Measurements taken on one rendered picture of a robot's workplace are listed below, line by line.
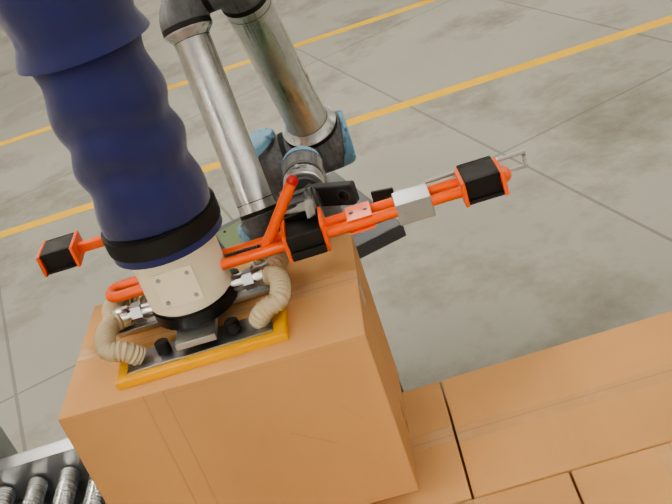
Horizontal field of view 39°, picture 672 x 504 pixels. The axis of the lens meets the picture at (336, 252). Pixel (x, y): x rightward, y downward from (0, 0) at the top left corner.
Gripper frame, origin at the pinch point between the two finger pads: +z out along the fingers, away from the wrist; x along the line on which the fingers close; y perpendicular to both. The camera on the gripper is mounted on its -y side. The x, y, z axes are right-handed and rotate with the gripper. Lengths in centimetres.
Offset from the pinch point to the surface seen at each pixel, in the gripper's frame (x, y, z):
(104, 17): 52, 19, 9
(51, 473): -58, 91, -31
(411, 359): -111, -2, -107
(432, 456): -58, -6, 4
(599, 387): -58, -45, -2
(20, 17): 57, 31, 12
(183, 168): 22.4, 18.2, 4.9
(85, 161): 31.1, 32.1, 10.3
